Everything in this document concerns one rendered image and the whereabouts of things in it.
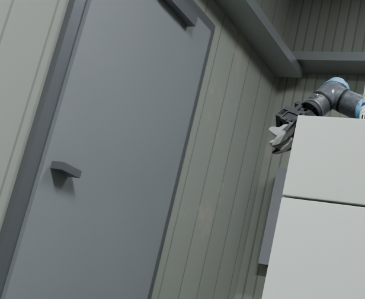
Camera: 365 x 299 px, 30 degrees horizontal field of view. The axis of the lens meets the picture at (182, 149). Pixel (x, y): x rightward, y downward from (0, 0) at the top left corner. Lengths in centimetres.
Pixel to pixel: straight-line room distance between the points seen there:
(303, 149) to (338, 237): 17
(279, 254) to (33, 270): 166
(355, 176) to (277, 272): 20
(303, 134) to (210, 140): 272
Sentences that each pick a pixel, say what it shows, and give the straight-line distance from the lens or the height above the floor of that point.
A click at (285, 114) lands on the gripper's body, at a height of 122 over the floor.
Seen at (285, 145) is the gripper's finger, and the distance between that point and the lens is 196.
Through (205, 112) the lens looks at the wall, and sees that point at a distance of 380.
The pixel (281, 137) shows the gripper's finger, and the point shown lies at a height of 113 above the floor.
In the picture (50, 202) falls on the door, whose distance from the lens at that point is 268.
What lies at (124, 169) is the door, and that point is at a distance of 306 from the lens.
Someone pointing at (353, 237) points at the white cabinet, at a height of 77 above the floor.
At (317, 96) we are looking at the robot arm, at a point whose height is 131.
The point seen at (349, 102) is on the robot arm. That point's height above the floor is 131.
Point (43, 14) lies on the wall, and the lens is 268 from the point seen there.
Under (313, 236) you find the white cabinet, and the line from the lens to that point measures 112.
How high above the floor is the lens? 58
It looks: 14 degrees up
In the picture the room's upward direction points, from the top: 13 degrees clockwise
